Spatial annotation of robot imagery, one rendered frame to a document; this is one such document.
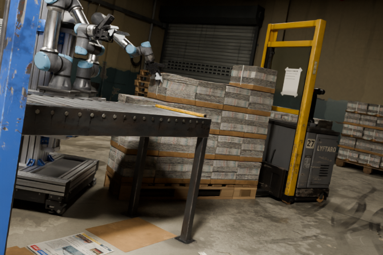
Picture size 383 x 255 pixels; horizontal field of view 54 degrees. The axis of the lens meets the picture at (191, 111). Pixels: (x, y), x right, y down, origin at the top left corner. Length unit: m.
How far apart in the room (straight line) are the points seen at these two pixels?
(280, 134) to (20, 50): 3.35
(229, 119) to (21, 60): 2.48
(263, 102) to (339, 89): 6.00
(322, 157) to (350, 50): 5.72
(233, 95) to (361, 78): 6.29
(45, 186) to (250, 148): 1.93
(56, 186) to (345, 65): 8.01
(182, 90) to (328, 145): 1.80
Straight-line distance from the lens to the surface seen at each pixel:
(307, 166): 4.10
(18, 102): 1.31
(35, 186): 2.71
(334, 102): 9.61
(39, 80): 2.95
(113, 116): 1.80
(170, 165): 3.26
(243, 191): 3.80
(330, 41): 9.88
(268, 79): 3.76
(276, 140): 4.29
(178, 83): 3.19
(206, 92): 3.33
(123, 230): 2.57
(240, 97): 3.55
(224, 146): 3.53
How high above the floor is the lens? 0.95
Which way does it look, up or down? 3 degrees down
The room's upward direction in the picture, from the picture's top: 10 degrees clockwise
